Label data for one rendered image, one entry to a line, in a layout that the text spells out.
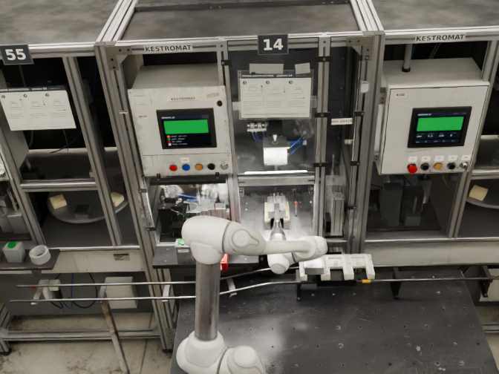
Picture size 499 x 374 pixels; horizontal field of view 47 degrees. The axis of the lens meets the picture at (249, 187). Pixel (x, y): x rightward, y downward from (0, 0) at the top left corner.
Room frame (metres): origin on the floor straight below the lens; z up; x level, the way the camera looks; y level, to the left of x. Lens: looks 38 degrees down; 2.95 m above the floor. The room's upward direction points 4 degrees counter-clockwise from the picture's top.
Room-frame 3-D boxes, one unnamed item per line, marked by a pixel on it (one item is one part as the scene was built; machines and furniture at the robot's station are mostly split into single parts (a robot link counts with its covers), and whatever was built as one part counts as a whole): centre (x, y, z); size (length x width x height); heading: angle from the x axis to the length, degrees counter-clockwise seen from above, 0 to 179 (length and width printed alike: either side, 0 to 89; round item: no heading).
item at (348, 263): (2.00, -0.41, 0.84); 0.36 x 0.14 x 0.10; 87
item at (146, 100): (2.29, 0.28, 1.60); 0.42 x 0.29 x 0.46; 87
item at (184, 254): (2.09, 0.35, 0.97); 0.08 x 0.08 x 0.12; 87
